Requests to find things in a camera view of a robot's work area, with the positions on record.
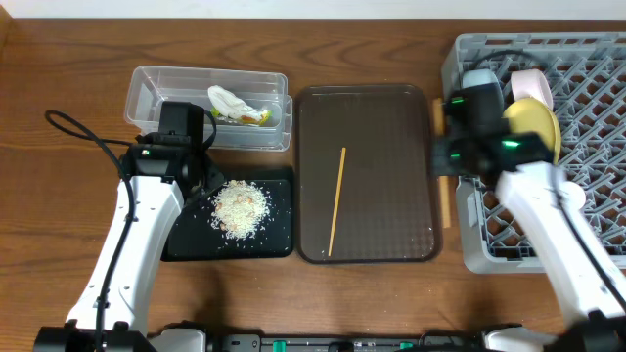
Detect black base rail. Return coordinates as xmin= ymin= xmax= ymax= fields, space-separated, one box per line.
xmin=206 ymin=333 xmax=486 ymax=352

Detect rice food waste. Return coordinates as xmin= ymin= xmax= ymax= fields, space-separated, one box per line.
xmin=209 ymin=180 xmax=270 ymax=240

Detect brown tray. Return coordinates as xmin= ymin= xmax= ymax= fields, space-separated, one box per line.
xmin=296 ymin=84 xmax=442 ymax=264

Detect white tissue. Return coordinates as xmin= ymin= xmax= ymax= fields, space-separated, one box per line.
xmin=207 ymin=85 xmax=254 ymax=117

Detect green snack wrapper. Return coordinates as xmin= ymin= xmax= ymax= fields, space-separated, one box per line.
xmin=210 ymin=108 xmax=272 ymax=126

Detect black bin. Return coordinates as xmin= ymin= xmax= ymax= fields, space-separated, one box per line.
xmin=161 ymin=166 xmax=293 ymax=262

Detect wooden chopstick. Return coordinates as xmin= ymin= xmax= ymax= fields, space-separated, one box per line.
xmin=432 ymin=98 xmax=451 ymax=229
xmin=328 ymin=147 xmax=347 ymax=257

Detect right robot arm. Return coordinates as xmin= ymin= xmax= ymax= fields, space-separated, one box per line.
xmin=431 ymin=83 xmax=625 ymax=352

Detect yellow plate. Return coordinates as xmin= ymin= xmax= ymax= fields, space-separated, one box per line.
xmin=504 ymin=98 xmax=561 ymax=165

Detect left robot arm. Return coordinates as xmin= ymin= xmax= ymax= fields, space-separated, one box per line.
xmin=33 ymin=102 xmax=224 ymax=351

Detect grey dishwasher rack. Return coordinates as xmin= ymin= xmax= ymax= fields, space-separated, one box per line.
xmin=441 ymin=32 xmax=625 ymax=274

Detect clear plastic bin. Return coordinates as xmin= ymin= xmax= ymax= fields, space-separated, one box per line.
xmin=124 ymin=66 xmax=292 ymax=150

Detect blue bowl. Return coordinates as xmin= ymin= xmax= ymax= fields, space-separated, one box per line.
xmin=461 ymin=68 xmax=503 ymax=98

